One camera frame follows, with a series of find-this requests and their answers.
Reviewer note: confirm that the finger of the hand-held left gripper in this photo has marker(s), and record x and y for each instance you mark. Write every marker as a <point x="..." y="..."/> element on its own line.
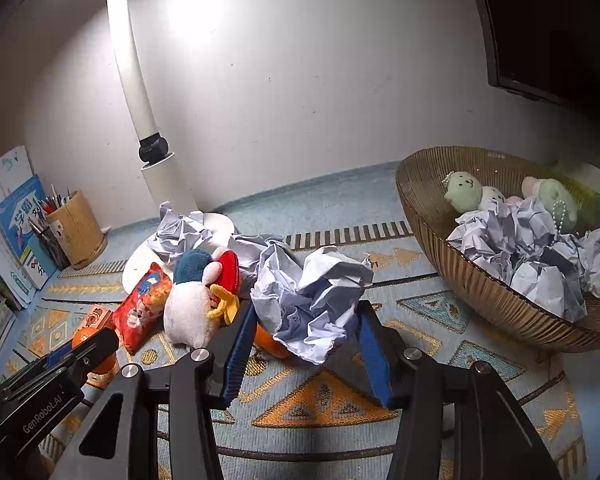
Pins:
<point x="97" y="352"/>
<point x="60" y="355"/>

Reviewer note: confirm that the white plush duck toy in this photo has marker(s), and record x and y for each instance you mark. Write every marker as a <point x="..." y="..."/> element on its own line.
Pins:
<point x="195" y="305"/>

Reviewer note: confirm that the small orange box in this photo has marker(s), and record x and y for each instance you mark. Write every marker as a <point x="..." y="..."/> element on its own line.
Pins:
<point x="97" y="316"/>

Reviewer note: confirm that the dark mesh pencil cup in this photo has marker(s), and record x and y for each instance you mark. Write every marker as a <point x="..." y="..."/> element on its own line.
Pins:
<point x="50" y="240"/>

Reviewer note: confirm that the dark wall screen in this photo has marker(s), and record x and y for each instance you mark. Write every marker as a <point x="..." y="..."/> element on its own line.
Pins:
<point x="555" y="25"/>

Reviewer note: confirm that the brown woven basket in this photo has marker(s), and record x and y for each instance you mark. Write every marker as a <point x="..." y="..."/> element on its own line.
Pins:
<point x="480" y="300"/>

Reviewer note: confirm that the white desk lamp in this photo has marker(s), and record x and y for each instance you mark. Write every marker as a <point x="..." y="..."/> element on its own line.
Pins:
<point x="130" y="60"/>

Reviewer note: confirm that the pile of papers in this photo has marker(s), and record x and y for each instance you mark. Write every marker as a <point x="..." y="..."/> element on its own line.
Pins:
<point x="525" y="255"/>

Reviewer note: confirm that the patterned woven mat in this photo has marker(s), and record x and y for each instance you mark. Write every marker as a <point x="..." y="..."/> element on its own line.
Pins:
<point x="330" y="425"/>

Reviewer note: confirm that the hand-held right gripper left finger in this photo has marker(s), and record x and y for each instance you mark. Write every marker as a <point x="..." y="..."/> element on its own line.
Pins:
<point x="237" y="360"/>

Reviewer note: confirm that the red snack packet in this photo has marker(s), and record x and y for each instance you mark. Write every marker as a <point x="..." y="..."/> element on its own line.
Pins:
<point x="142" y="307"/>

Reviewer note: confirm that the white paper ball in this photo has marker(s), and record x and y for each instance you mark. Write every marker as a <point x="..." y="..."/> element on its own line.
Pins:
<point x="180" y="232"/>
<point x="252" y="252"/>
<point x="320" y="300"/>

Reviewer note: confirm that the bamboo pen holder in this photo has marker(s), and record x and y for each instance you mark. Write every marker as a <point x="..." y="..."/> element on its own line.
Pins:
<point x="80" y="232"/>

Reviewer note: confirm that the books and papers stack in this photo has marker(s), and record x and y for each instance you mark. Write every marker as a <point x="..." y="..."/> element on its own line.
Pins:
<point x="5" y="175"/>

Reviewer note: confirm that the blue illustrated book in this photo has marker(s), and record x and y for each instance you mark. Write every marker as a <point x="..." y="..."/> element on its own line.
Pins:
<point x="22" y="230"/>

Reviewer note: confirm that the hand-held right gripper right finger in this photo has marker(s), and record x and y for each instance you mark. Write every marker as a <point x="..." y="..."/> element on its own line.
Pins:
<point x="375" y="355"/>

